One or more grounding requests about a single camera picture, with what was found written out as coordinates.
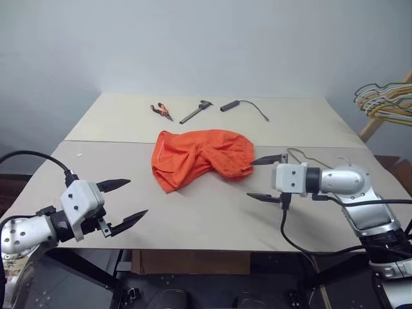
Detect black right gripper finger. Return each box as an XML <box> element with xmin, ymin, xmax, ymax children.
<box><xmin>250</xmin><ymin>154</ymin><xmax>283</xmax><ymax>167</ymax></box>
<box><xmin>246</xmin><ymin>192</ymin><xmax>279</xmax><ymax>204</ymax></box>

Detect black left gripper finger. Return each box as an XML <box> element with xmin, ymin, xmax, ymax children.
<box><xmin>109</xmin><ymin>209</ymin><xmax>149</xmax><ymax>238</ymax></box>
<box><xmin>95</xmin><ymin>178</ymin><xmax>132</xmax><ymax>194</ymax></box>

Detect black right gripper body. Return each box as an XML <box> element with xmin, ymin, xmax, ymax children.
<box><xmin>270</xmin><ymin>153</ymin><xmax>292</xmax><ymax>203</ymax></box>

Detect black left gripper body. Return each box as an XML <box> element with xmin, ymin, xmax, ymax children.
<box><xmin>82</xmin><ymin>207</ymin><xmax>113</xmax><ymax>238</ymax></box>

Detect green rod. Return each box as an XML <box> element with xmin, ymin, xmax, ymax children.
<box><xmin>286</xmin><ymin>147</ymin><xmax>353</xmax><ymax>171</ymax></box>

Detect orange cloth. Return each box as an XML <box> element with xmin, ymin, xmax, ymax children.
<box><xmin>151</xmin><ymin>128</ymin><xmax>256</xmax><ymax>194</ymax></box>

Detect grey metal caliper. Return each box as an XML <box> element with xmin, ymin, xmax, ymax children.
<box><xmin>178</xmin><ymin>99</ymin><xmax>212</xmax><ymax>125</ymax></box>

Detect dark rounded shape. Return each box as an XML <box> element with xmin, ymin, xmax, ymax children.
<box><xmin>160</xmin><ymin>288</ymin><xmax>190</xmax><ymax>309</ymax></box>

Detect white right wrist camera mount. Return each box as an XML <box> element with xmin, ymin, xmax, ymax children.
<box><xmin>271</xmin><ymin>162</ymin><xmax>309</xmax><ymax>198</ymax></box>

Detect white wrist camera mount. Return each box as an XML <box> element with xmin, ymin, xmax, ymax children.
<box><xmin>60</xmin><ymin>179</ymin><xmax>106</xmax><ymax>241</ymax></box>
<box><xmin>271</xmin><ymin>162</ymin><xmax>309</xmax><ymax>198</ymax></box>

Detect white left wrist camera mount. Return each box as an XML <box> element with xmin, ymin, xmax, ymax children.
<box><xmin>60</xmin><ymin>179</ymin><xmax>106</xmax><ymax>241</ymax></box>

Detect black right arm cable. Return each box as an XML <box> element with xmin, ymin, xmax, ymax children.
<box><xmin>311</xmin><ymin>194</ymin><xmax>412</xmax><ymax>207</ymax></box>
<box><xmin>280</xmin><ymin>192</ymin><xmax>370</xmax><ymax>258</ymax></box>

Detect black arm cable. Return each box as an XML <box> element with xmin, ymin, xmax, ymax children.
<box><xmin>280</xmin><ymin>192</ymin><xmax>370</xmax><ymax>258</ymax></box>
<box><xmin>311</xmin><ymin>194</ymin><xmax>412</xmax><ymax>207</ymax></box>
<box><xmin>0</xmin><ymin>150</ymin><xmax>80</xmax><ymax>188</ymax></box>

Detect black metal table frame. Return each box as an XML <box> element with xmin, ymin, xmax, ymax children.
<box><xmin>44</xmin><ymin>248</ymin><xmax>375</xmax><ymax>291</ymax></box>

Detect black USB hub with cable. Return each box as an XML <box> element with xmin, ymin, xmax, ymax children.
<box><xmin>220</xmin><ymin>98</ymin><xmax>271</xmax><ymax>123</ymax></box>

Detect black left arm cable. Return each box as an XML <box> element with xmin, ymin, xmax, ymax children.
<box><xmin>0</xmin><ymin>150</ymin><xmax>80</xmax><ymax>188</ymax></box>

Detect orange handled pliers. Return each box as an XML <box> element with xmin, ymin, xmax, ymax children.
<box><xmin>149</xmin><ymin>102</ymin><xmax>175</xmax><ymax>123</ymax></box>

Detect bundle of wire hangers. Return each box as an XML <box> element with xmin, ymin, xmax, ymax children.
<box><xmin>358</xmin><ymin>68</ymin><xmax>412</xmax><ymax>143</ymax></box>

